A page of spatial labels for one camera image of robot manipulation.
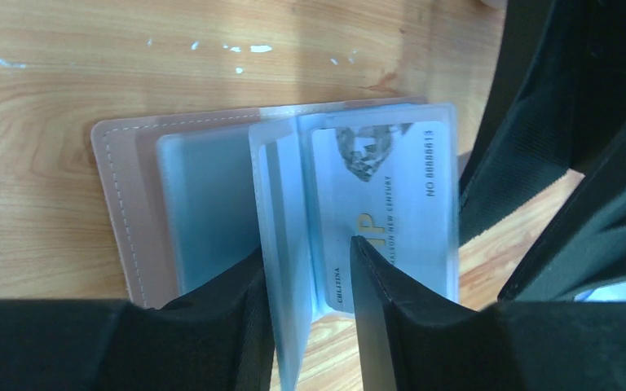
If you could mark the pink card holder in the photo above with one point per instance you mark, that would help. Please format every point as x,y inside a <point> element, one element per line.
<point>190,195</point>

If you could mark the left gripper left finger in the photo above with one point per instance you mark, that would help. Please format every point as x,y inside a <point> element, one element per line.
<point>217,337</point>

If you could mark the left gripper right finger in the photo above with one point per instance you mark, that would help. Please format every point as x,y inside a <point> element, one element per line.
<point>411,338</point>

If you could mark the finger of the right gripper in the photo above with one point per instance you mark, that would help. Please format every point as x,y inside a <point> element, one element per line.
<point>557,100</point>
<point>584,246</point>

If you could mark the white VIP card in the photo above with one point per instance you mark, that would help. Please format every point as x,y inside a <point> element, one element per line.
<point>395,186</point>

